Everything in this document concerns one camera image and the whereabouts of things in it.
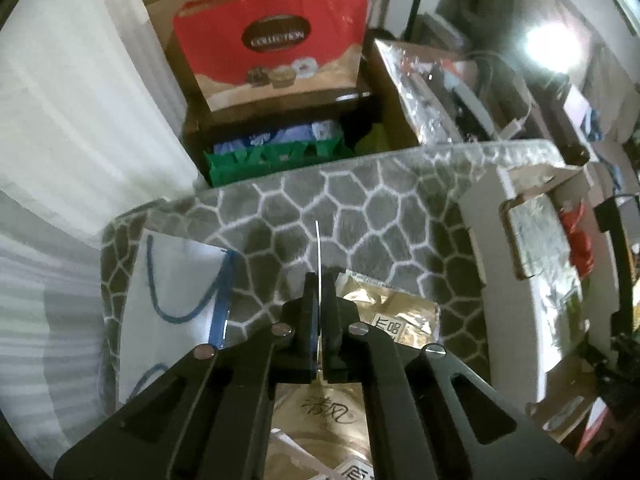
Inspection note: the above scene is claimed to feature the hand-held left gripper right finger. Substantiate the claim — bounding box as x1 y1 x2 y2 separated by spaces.
322 272 591 480

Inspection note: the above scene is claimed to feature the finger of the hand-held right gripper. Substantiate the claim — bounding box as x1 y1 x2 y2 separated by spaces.
595 194 638 341

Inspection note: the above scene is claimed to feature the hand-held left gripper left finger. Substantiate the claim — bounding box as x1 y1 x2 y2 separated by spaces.
52 272 319 480

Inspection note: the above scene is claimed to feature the red wrapper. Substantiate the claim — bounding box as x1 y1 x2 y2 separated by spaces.
559 204 595 281

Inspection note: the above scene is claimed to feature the gold paper packet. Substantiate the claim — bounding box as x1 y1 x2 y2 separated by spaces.
267 384 373 480

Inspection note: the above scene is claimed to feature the white cardboard carrier box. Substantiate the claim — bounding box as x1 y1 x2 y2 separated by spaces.
457 162 593 411

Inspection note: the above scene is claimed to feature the white bag with blue handles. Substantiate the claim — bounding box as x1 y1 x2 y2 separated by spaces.
117 230 236 411

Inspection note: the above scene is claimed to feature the grey white patterned mat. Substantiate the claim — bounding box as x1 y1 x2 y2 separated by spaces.
100 137 566 411

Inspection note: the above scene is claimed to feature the green bag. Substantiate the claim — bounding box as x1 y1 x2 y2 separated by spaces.
204 137 347 188

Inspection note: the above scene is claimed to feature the brown open cardboard box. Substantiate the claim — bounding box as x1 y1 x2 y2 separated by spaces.
370 45 422 153

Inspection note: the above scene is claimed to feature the white ribbed curtain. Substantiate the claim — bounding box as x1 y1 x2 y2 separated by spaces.
0 0 201 461

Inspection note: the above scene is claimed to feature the red chocolate print gift bag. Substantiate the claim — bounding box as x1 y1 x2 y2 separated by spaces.
172 0 372 112

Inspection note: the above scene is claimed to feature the black speaker stand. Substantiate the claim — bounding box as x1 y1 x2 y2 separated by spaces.
404 0 427 41

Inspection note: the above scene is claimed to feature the large brown cardboard box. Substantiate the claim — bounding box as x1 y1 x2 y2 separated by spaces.
147 0 241 61

